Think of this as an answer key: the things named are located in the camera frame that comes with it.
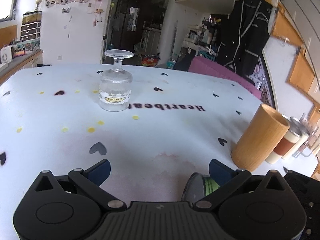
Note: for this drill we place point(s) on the pink sofa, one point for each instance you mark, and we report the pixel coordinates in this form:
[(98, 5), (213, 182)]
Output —
[(201, 65)]

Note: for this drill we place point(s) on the black jacket with white trim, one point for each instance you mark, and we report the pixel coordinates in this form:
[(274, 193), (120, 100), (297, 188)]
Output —
[(244, 35)]

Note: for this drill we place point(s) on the bamboo wooden cup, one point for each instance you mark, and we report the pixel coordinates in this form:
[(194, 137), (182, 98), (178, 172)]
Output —
[(265, 131)]

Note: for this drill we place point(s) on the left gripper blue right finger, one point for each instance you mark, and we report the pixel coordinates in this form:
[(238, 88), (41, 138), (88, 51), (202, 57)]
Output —
[(222, 174)]

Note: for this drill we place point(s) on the white cup with brown sleeve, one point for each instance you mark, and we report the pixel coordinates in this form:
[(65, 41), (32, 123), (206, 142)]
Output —
[(286, 143)]

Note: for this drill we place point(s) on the white small appliance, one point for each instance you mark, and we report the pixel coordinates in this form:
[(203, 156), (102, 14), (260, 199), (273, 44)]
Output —
[(7, 54)]

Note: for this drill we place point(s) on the clear stemmed glass upside down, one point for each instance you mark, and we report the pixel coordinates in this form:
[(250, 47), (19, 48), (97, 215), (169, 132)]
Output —
[(115, 83)]

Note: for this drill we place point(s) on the green printed tin can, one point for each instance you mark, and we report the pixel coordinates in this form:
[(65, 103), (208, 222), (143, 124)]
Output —
[(197, 187)]

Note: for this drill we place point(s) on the window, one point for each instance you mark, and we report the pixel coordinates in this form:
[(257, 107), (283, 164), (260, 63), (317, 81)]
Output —
[(7, 10)]

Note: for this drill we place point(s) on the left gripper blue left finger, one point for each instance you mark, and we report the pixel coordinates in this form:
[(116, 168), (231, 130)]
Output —
[(94, 175)]

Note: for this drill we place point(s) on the drawer storage unit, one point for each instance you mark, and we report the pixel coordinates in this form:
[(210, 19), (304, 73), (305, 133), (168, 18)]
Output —
[(31, 26)]

